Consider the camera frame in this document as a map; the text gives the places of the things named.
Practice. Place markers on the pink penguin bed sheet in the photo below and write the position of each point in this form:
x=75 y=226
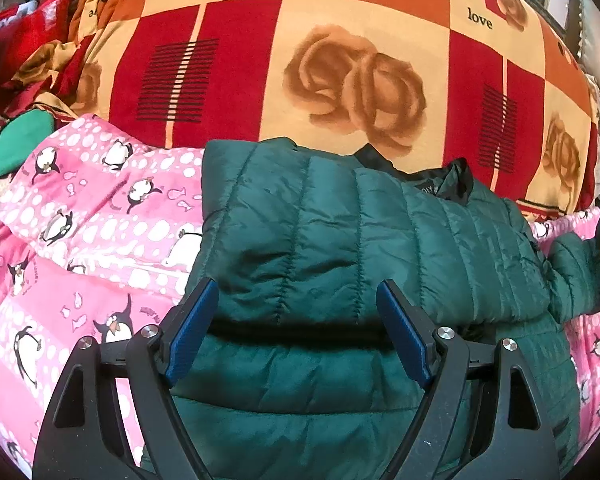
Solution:
x=98 y=237

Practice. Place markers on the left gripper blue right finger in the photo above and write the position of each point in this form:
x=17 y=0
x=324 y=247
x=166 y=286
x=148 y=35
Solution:
x=509 y=437

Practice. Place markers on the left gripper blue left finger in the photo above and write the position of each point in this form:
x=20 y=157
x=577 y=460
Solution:
x=82 y=435

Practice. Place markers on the red clothes pile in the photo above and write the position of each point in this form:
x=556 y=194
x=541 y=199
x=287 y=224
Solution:
x=42 y=61

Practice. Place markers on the red orange rose blanket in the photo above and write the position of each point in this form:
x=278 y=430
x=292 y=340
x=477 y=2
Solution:
x=422 y=81

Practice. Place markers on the dark green puffer jacket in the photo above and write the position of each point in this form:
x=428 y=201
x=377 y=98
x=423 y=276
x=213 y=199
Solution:
x=297 y=377

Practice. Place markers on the light green garment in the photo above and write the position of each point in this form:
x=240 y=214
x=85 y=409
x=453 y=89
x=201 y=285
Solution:
x=21 y=137

